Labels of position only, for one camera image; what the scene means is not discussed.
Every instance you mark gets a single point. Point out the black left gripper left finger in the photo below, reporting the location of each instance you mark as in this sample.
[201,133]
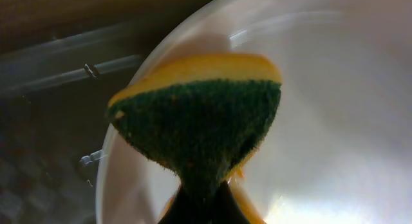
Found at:
[182,210]

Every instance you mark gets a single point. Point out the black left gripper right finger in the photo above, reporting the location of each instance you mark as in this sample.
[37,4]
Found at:
[224,209]

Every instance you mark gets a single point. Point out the orange green sponge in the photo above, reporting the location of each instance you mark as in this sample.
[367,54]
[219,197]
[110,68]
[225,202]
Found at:
[202,117]

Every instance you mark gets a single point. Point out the brown serving tray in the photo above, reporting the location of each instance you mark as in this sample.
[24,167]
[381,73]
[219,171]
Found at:
[61,61]

